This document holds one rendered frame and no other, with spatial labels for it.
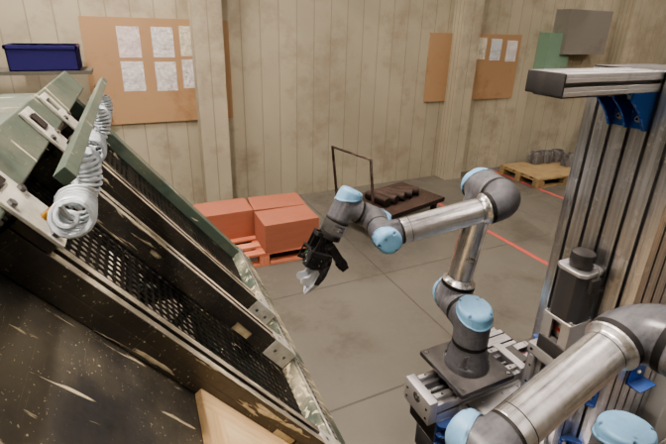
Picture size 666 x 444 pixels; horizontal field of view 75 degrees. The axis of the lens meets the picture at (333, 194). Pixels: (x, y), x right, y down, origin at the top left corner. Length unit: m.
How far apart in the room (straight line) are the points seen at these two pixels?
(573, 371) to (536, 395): 0.08
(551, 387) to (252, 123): 4.86
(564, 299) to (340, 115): 4.76
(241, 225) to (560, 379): 3.78
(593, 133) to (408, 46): 5.02
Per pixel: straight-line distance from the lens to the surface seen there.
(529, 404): 0.81
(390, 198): 4.74
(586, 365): 0.88
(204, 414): 1.05
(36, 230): 0.86
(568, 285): 1.32
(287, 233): 4.09
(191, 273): 1.47
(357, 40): 5.79
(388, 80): 6.08
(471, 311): 1.51
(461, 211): 1.31
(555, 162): 7.96
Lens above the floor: 2.10
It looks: 21 degrees down
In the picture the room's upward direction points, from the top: 2 degrees clockwise
